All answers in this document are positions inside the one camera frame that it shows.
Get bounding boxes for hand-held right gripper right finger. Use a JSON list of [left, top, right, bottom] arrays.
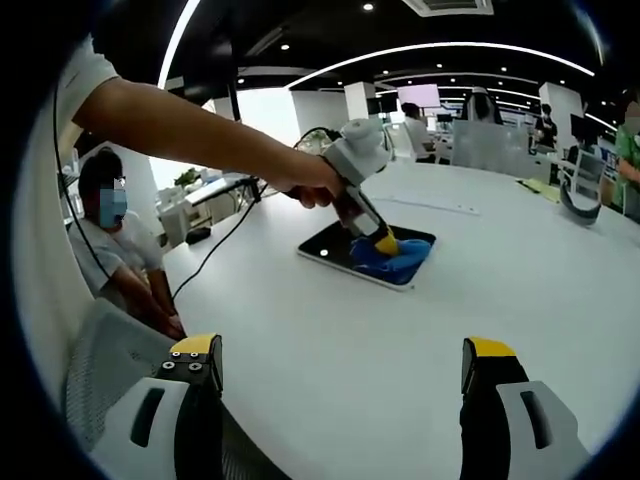
[[458, 336, 592, 480]]

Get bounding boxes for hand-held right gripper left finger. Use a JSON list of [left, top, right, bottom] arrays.
[[89, 332, 225, 480]]

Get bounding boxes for black mirror with white frame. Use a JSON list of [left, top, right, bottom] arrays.
[[297, 221, 437, 293]]

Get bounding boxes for blue cleaning cloth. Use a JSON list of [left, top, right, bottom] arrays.
[[349, 237, 435, 287]]

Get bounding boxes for person's left hand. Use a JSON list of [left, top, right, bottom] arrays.
[[278, 156, 347, 210]]

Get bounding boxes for white recessed socket strip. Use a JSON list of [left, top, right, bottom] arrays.
[[369, 194, 481, 217]]

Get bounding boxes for grey mesh chair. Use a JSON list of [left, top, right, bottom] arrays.
[[62, 297, 281, 480]]

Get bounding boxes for grey desk partition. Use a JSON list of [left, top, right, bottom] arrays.
[[451, 118, 531, 174]]

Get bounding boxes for black and white office chair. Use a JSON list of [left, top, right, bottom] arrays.
[[462, 86, 504, 126]]

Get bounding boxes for curved ceiling light strip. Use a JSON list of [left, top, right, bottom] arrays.
[[157, 0, 201, 91], [287, 42, 596, 91]]

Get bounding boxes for white side desk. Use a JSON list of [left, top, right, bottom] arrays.
[[159, 169, 261, 246]]

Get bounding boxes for yellow paper pad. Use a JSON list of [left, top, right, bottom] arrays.
[[514, 177, 561, 204]]

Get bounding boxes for ceiling air vent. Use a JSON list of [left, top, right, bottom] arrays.
[[402, 0, 494, 19]]

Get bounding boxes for grey curved headband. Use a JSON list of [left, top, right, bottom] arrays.
[[558, 180, 601, 229]]

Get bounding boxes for pale wall screen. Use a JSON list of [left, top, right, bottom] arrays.
[[397, 83, 441, 109]]

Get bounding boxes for thin black cable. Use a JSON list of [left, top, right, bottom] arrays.
[[52, 82, 116, 281]]

